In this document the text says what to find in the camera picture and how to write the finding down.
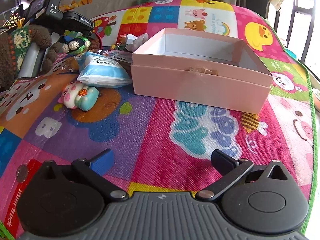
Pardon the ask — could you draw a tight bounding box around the green glitter ball toy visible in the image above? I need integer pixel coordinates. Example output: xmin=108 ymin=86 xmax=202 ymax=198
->
xmin=62 ymin=36 xmax=91 ymax=56

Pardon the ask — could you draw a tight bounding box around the pink teal pig squishy toy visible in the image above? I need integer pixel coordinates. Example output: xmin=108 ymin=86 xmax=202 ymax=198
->
xmin=57 ymin=80 xmax=99 ymax=111

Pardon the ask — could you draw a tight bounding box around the blue white tissue pack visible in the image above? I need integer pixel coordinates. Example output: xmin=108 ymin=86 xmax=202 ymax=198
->
xmin=74 ymin=51 xmax=132 ymax=88

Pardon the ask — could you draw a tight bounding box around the hand in brown knitted glove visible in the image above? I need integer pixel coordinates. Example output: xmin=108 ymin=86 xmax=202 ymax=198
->
xmin=0 ymin=25 xmax=62 ymax=90

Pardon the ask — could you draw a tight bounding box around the colourful cartoon play mat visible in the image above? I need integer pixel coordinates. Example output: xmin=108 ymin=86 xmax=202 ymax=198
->
xmin=1 ymin=0 xmax=317 ymax=237

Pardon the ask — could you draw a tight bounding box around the snack packet blue print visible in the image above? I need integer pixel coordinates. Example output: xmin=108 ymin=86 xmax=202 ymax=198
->
xmin=103 ymin=50 xmax=132 ymax=64

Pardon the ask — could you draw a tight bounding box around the pink cardboard box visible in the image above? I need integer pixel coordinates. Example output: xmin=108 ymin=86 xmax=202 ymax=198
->
xmin=131 ymin=28 xmax=273 ymax=114

